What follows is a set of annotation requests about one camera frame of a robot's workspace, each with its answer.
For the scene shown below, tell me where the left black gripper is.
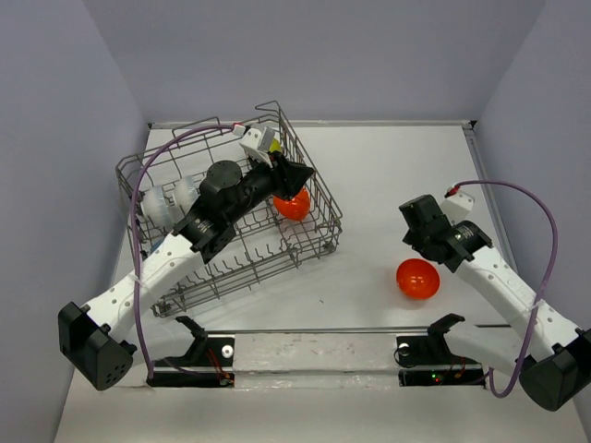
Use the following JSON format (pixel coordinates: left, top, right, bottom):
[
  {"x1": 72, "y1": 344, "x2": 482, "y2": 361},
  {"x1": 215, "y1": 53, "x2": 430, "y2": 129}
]
[{"x1": 225, "y1": 150, "x2": 314, "y2": 224}]

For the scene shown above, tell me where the orange bowl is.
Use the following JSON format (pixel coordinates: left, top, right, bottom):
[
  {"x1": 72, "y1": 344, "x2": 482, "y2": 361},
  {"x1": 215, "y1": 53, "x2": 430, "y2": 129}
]
[
  {"x1": 395, "y1": 258, "x2": 440, "y2": 300},
  {"x1": 273, "y1": 188, "x2": 311, "y2": 222}
]

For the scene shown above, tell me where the lime green bowl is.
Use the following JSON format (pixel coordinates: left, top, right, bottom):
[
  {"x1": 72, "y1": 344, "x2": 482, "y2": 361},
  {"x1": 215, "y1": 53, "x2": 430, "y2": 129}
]
[{"x1": 270, "y1": 139, "x2": 281, "y2": 152}]

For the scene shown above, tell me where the grey wire dish rack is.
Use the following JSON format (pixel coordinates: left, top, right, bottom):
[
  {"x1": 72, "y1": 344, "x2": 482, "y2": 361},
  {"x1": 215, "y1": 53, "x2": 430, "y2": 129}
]
[{"x1": 115, "y1": 117, "x2": 342, "y2": 317}]

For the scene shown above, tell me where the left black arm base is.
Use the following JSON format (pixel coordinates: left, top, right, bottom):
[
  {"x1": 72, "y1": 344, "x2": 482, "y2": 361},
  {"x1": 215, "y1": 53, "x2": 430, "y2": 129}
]
[{"x1": 146, "y1": 316, "x2": 235, "y2": 388}]

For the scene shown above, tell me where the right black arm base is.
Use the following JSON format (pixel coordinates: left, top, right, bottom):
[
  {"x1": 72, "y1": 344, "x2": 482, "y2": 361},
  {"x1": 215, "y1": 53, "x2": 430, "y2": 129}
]
[{"x1": 392, "y1": 314, "x2": 487, "y2": 388}]

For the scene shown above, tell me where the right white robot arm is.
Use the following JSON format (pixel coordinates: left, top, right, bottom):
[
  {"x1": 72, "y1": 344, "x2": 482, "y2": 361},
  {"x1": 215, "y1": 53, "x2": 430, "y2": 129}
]
[{"x1": 399, "y1": 195, "x2": 590, "y2": 412}]

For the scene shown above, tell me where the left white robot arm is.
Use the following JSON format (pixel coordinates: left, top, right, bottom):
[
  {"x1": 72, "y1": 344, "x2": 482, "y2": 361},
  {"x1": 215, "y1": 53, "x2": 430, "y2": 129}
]
[{"x1": 57, "y1": 151, "x2": 315, "y2": 391}]

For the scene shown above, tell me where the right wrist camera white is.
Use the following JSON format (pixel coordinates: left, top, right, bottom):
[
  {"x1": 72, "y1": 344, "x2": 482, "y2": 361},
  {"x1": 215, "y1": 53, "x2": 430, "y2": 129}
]
[{"x1": 440, "y1": 186, "x2": 476, "y2": 225}]

